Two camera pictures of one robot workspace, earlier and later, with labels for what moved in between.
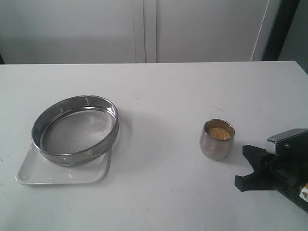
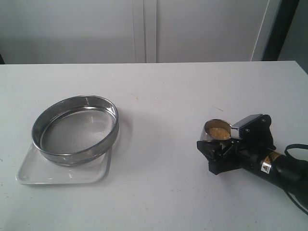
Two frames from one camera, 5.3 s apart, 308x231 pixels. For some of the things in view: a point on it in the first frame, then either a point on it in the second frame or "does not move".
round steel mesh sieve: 76,130 does not move
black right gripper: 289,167 to 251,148
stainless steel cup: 216,139 does not move
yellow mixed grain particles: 219,133 does not move
